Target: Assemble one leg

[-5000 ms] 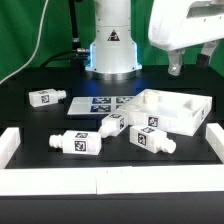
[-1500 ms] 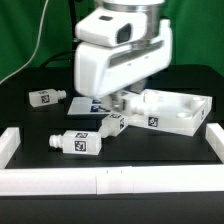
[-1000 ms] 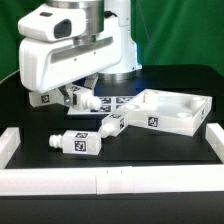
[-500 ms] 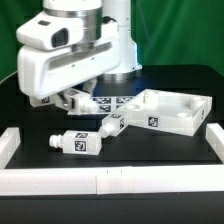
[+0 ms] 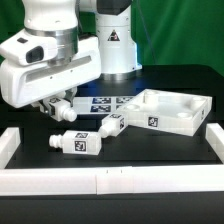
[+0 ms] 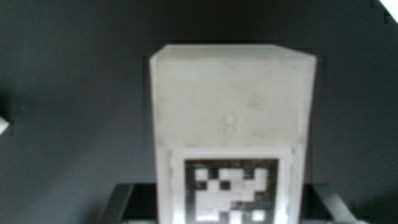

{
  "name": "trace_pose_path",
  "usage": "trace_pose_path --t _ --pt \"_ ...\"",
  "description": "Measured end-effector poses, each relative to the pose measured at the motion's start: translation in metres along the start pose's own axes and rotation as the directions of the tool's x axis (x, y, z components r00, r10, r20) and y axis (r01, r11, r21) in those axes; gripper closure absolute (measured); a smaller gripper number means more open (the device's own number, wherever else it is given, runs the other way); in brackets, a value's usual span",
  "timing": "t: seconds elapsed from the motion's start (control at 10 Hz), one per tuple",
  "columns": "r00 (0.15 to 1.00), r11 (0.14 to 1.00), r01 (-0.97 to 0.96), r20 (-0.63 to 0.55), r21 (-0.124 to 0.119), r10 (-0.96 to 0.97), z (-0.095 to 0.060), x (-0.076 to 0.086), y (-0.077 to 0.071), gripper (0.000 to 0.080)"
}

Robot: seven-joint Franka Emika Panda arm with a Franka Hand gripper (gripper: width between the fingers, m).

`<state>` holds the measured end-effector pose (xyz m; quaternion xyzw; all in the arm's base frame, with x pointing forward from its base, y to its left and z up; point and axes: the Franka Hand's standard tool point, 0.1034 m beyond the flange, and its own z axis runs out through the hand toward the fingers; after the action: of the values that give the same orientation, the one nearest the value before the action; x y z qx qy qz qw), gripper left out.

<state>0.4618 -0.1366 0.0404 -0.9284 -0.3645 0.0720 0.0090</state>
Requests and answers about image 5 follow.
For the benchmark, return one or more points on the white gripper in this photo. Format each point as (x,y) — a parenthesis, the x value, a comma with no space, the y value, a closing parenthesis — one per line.
(24,85)

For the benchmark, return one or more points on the white square tabletop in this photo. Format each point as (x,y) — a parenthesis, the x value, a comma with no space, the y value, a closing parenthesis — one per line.
(171,112)

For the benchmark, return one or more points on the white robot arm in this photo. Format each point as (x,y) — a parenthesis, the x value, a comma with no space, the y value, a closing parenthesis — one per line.
(64,44)

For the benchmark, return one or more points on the white AprilTag sheet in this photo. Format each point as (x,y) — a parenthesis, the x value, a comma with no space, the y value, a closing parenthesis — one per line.
(98,105)

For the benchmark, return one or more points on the white U-shaped fence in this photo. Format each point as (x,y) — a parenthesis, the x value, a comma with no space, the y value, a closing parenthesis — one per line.
(106,180)

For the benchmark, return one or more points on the green backdrop curtain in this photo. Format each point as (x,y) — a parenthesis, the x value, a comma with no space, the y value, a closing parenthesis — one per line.
(176,32)

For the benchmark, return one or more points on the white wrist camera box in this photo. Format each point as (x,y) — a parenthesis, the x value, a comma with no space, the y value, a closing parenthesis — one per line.
(24,48)

